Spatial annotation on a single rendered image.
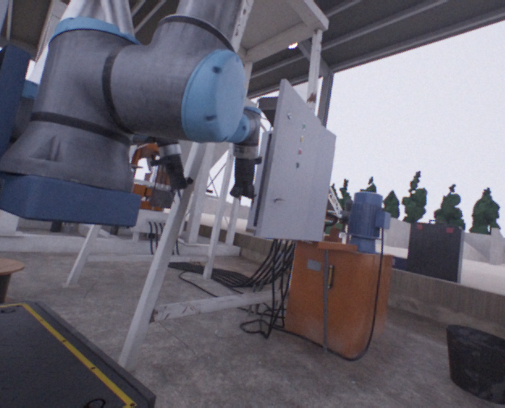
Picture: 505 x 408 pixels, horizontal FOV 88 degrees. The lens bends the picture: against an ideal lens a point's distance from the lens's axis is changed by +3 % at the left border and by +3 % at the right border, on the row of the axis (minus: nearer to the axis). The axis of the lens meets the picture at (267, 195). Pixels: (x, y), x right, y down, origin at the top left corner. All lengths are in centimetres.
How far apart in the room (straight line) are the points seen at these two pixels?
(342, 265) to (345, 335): 40
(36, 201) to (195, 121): 24
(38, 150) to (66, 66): 14
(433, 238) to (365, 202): 176
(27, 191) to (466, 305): 332
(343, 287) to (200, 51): 156
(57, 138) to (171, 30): 24
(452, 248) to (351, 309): 202
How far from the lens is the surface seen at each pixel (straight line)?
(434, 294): 340
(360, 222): 197
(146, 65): 47
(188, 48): 47
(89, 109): 53
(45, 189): 47
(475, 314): 337
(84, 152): 50
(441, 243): 360
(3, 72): 64
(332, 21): 663
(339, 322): 183
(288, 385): 146
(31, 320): 109
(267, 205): 96
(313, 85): 239
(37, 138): 53
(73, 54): 56
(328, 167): 148
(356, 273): 174
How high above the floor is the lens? 71
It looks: 6 degrees up
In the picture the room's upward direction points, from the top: 9 degrees clockwise
